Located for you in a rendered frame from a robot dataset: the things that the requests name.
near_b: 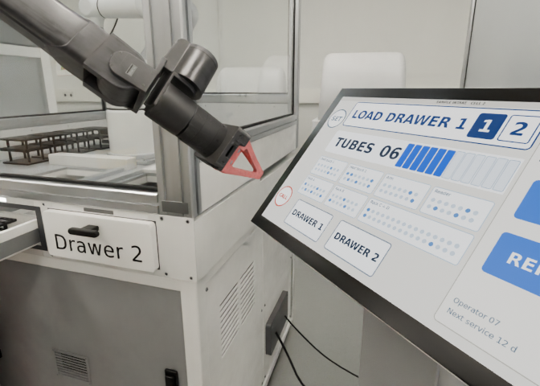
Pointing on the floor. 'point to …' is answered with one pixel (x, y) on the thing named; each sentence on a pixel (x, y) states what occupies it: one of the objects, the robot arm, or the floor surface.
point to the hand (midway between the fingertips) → (257, 173)
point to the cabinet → (145, 321)
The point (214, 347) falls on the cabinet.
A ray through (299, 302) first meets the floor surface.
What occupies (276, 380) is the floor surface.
